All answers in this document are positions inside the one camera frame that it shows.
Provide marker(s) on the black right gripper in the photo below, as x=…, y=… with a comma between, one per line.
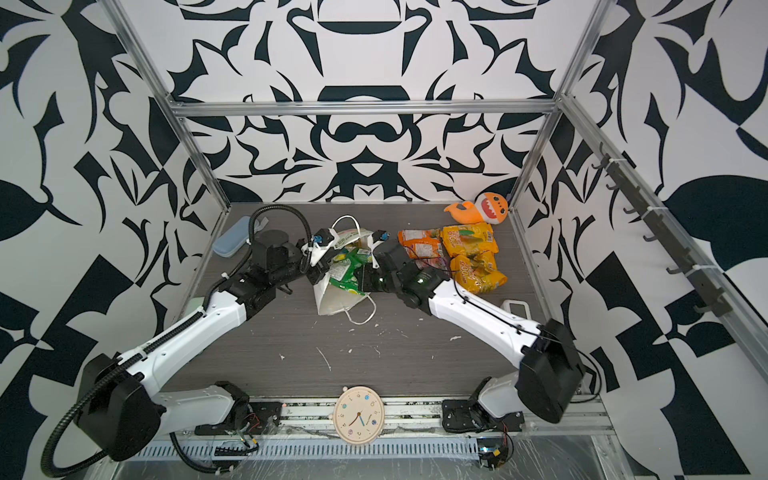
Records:
x=367, y=280

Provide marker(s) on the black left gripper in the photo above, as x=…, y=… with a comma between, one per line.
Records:
x=319, y=269

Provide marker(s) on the orange snack packet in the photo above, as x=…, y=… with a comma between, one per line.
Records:
x=421, y=244

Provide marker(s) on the green snack packet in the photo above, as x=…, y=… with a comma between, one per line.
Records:
x=347, y=266

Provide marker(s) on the purple berries candy packet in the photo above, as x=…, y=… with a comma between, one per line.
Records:
x=440, y=263

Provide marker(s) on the white green paper bag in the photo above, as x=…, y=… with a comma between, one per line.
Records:
x=330, y=300

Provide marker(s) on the yellow snack packet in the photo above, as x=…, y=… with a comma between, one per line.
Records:
x=469, y=240
x=477, y=274

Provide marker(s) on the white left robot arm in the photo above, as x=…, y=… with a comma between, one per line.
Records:
x=122, y=406

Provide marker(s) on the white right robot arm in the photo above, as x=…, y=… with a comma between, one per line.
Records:
x=547, y=367

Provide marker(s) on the orange shark plush toy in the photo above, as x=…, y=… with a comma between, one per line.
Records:
x=489, y=207

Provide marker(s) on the round wooden clock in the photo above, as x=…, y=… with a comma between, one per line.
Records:
x=359, y=415

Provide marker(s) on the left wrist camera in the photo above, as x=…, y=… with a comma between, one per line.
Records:
x=324, y=238

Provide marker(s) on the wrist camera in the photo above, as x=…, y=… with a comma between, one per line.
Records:
x=380, y=238
x=324, y=238

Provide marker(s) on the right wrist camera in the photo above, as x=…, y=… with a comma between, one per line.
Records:
x=380, y=238

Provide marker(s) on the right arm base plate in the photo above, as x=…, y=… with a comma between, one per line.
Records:
x=467, y=416

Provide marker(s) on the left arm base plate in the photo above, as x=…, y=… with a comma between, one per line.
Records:
x=254, y=418

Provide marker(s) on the wall hook rail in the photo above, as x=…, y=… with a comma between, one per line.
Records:
x=666, y=230

